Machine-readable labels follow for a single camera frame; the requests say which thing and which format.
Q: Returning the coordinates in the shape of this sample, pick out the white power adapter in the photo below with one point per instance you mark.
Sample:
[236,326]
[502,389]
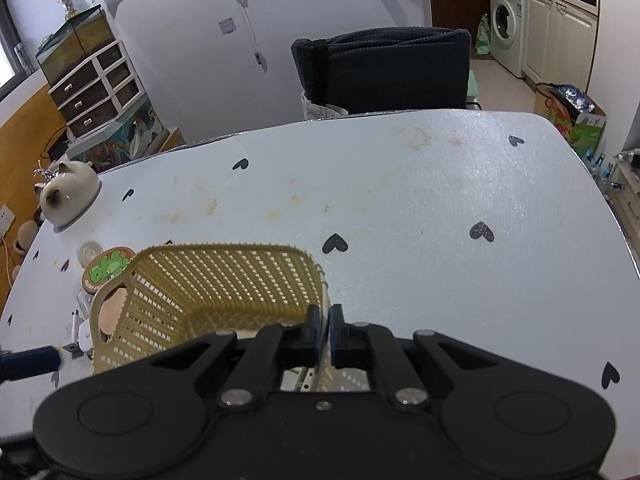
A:
[79,340]

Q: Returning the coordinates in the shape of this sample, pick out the round wooden lid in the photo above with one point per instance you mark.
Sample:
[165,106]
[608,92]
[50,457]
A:
[110,311]

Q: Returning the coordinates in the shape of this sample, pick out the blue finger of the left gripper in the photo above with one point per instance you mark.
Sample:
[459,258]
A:
[29,363]

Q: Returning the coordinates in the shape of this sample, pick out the white kitchen cabinets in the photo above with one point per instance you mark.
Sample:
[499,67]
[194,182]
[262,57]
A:
[559,43]

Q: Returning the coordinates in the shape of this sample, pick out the white washing machine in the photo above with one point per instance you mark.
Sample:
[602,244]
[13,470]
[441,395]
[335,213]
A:
[506,34]

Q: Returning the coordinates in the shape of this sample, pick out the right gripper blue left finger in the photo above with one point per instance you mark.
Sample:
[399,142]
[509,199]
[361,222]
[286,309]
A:
[275,349]

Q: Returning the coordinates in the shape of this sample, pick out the cat-shaped ceramic teapot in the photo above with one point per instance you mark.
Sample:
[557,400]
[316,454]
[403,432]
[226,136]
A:
[67,191]

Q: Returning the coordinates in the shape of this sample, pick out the green cardboard box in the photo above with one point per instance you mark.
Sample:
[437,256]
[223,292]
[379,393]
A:
[579,119]

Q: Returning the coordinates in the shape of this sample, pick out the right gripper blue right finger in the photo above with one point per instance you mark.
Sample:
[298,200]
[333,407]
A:
[374,349]

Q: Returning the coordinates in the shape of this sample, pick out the cork coaster green elephant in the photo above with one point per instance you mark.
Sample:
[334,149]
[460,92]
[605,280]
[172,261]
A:
[105,266]

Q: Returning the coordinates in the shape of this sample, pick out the glass fish tank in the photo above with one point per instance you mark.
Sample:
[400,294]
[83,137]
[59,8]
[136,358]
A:
[79,37]

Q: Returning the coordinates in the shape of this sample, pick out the dark blue chair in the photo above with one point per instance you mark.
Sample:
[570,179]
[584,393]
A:
[386,69]

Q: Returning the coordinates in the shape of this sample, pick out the white drawer cabinet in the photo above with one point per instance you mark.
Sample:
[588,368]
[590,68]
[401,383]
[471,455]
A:
[97,91]

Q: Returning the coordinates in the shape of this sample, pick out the beige plastic woven basket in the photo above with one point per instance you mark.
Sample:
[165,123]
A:
[177,293]

